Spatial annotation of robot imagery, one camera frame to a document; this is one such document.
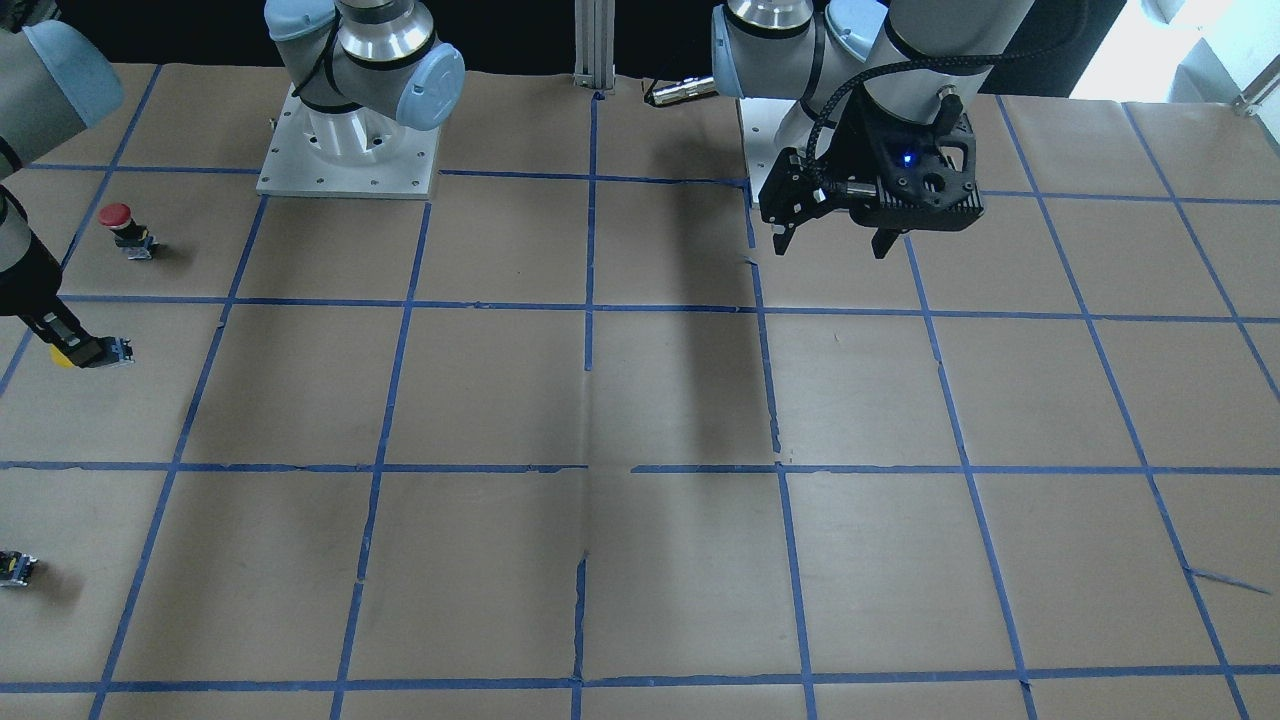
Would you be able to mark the silver connector on table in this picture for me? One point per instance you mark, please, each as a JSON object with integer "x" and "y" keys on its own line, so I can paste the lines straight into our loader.
{"x": 687, "y": 90}

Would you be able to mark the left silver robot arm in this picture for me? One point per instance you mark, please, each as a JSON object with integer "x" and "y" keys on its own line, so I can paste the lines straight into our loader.
{"x": 881, "y": 90}

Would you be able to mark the aluminium frame post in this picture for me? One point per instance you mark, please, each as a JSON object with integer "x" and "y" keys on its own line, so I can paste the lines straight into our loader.
{"x": 594, "y": 22}

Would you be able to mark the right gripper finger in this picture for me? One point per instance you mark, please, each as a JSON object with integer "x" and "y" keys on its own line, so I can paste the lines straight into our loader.
{"x": 56, "y": 325}

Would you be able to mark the yellow push button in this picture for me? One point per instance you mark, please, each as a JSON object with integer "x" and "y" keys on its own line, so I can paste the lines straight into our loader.
{"x": 96, "y": 352}

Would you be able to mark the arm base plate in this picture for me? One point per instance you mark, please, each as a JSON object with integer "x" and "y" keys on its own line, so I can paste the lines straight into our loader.
{"x": 767, "y": 127}
{"x": 354, "y": 155}

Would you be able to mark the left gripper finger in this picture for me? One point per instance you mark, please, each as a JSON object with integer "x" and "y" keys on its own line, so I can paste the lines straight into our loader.
{"x": 782, "y": 236}
{"x": 883, "y": 241}

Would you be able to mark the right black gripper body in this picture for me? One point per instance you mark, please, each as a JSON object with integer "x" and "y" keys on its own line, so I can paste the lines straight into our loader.
{"x": 27, "y": 280}

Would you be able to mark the red push button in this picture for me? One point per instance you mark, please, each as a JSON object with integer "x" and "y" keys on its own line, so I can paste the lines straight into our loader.
{"x": 132, "y": 238}

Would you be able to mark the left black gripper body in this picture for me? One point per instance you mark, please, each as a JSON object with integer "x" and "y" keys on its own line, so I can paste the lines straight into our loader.
{"x": 859, "y": 152}

